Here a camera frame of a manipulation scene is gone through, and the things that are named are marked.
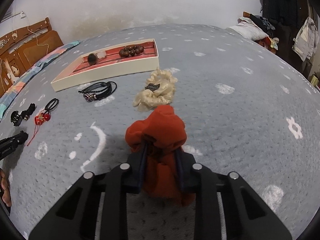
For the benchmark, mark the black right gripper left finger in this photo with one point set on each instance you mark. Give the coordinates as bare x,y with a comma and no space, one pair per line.
75,214

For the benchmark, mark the pile of dark clothes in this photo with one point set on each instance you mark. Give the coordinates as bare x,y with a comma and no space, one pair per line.
262,23

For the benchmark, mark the black hair claw clip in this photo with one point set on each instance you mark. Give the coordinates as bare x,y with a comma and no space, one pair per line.
16,118

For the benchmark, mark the dark wooden wardrobe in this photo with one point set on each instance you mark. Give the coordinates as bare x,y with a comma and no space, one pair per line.
287,16

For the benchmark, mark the wooden headboard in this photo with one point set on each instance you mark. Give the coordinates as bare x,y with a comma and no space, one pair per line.
23,47

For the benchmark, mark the colourful patchwork pillow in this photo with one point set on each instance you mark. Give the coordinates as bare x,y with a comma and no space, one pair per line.
10,95

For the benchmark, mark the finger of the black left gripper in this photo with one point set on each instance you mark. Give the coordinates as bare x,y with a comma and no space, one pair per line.
10,144

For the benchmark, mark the grey patterned bed cover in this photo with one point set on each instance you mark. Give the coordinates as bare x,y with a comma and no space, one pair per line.
244,109

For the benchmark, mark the red fabric scrunchie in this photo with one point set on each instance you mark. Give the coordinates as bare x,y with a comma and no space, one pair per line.
165,132

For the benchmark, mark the hanging light jacket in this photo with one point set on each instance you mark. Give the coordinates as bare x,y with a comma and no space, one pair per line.
306,41

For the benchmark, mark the person's left hand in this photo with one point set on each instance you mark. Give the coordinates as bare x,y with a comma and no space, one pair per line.
6,197

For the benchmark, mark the watch with white strap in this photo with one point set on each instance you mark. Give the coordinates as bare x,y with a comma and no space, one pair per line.
93,58

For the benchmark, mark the white tray with brick liner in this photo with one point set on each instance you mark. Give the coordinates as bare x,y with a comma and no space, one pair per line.
109,64

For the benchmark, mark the black hair tie red cherries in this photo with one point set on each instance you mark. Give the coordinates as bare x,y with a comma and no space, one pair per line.
50,106

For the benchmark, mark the cream satin scrunchie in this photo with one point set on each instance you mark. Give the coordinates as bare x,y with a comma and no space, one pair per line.
159,90

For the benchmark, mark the white pillow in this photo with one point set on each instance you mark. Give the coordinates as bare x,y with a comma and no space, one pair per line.
248,29

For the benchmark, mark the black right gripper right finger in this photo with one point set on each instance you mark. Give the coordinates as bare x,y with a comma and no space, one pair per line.
226,200

